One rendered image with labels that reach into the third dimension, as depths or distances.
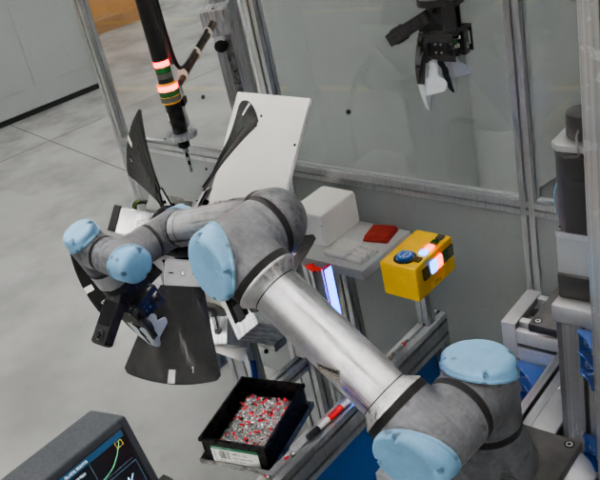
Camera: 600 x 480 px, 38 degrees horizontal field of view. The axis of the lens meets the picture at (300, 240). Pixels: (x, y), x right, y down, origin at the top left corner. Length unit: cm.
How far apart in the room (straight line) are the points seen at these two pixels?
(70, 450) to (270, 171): 107
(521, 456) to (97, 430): 67
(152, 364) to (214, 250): 79
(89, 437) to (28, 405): 247
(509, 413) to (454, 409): 12
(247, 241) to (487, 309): 139
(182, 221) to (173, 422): 188
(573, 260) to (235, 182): 112
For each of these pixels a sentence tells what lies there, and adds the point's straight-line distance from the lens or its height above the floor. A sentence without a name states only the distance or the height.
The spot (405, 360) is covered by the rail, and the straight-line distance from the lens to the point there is 210.
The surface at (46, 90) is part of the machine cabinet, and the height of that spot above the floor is 16.
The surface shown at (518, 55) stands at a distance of 219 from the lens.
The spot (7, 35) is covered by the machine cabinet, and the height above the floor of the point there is 69.
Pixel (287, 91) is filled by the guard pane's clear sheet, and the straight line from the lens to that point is 271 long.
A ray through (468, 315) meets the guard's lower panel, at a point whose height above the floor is 57.
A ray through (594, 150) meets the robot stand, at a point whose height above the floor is 157.
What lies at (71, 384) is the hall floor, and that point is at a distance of 392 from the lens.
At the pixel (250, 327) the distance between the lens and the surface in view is 204.
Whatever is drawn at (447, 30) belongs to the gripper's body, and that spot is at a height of 162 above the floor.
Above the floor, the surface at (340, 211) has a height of 94.
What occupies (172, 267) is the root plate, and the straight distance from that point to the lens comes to 208.
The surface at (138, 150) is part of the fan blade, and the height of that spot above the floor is 134.
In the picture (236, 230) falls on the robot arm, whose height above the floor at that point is 150.
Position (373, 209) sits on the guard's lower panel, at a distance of 267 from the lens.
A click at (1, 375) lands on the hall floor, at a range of 418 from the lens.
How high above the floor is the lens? 210
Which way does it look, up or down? 28 degrees down
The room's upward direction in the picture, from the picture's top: 13 degrees counter-clockwise
